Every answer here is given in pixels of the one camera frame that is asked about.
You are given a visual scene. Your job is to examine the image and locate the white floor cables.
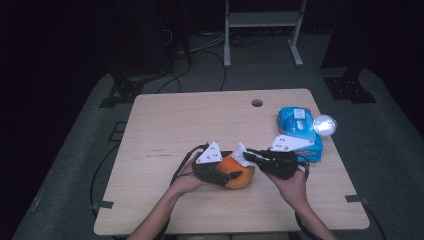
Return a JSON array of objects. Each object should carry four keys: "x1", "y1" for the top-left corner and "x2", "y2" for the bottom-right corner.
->
[{"x1": 189, "y1": 31, "x2": 228, "y2": 54}]

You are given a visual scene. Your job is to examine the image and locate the black floor cable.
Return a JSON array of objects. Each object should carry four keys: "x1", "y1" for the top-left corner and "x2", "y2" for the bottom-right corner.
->
[
  {"x1": 89, "y1": 143, "x2": 121, "y2": 216},
  {"x1": 156, "y1": 49, "x2": 228, "y2": 94}
]

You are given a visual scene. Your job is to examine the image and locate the white metal stand frame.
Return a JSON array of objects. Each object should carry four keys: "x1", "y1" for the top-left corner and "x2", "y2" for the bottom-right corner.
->
[{"x1": 223, "y1": 0, "x2": 308, "y2": 69}]

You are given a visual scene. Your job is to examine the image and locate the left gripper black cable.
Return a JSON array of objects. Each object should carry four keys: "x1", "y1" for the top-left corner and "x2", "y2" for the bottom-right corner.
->
[{"x1": 170, "y1": 143, "x2": 210, "y2": 185}]

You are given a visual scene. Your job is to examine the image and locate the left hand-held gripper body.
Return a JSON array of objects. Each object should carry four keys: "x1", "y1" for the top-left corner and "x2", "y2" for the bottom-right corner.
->
[{"x1": 191, "y1": 140, "x2": 232, "y2": 187}]

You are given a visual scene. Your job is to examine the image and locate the black tape strip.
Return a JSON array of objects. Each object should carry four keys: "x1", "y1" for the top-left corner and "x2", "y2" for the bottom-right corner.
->
[
  {"x1": 344, "y1": 194, "x2": 370, "y2": 205},
  {"x1": 92, "y1": 200, "x2": 115, "y2": 211}
]

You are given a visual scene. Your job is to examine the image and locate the blue wet wipe pack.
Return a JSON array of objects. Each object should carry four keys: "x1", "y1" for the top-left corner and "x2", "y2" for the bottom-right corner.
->
[{"x1": 276, "y1": 106, "x2": 324, "y2": 163}]

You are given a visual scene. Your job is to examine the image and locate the orange plush toy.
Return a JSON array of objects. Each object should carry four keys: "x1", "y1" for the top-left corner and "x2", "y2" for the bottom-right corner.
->
[{"x1": 214, "y1": 153, "x2": 256, "y2": 191}]

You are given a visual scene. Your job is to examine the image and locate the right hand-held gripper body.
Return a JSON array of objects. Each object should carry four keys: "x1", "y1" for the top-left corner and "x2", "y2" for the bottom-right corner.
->
[{"x1": 263, "y1": 133, "x2": 315, "y2": 181}]

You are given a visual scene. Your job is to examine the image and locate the black stand base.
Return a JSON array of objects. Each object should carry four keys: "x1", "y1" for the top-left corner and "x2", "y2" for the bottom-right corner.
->
[
  {"x1": 99, "y1": 66, "x2": 174, "y2": 109},
  {"x1": 323, "y1": 66, "x2": 378, "y2": 105}
]

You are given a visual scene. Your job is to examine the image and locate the white wet wipe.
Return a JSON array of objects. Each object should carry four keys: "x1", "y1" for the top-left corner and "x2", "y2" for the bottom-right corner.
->
[{"x1": 230, "y1": 142, "x2": 256, "y2": 168}]

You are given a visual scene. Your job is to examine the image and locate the person's right hand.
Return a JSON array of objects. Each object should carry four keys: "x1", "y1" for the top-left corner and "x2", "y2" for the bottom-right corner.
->
[{"x1": 266, "y1": 168, "x2": 309, "y2": 210}]

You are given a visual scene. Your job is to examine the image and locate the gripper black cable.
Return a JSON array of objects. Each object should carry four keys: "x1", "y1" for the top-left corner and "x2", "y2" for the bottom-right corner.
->
[
  {"x1": 293, "y1": 154, "x2": 311, "y2": 180},
  {"x1": 170, "y1": 143, "x2": 210, "y2": 185}
]

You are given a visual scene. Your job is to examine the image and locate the person's left hand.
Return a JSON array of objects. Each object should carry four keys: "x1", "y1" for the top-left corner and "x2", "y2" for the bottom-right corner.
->
[{"x1": 169, "y1": 163, "x2": 209, "y2": 199}]

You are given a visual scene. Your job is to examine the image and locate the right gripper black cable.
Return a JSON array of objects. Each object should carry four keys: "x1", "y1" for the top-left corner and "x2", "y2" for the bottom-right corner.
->
[{"x1": 293, "y1": 154, "x2": 311, "y2": 180}]

